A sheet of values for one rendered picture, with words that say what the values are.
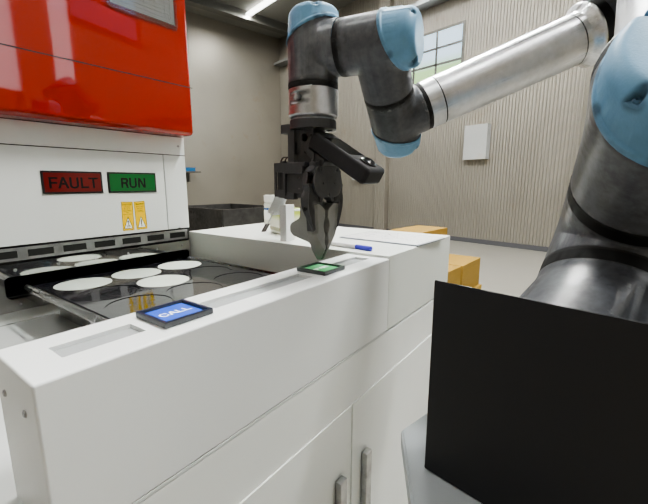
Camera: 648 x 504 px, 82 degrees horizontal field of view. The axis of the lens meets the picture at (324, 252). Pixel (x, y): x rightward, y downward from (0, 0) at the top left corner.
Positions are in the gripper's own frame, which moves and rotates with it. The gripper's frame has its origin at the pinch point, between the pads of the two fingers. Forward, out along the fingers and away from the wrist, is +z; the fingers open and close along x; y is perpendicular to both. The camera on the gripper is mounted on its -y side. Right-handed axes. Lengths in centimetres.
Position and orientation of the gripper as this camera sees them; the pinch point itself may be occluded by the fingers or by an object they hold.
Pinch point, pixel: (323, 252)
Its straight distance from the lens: 59.5
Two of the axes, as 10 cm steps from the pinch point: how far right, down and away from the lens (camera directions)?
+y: -8.1, -1.1, 5.8
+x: -5.9, 1.4, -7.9
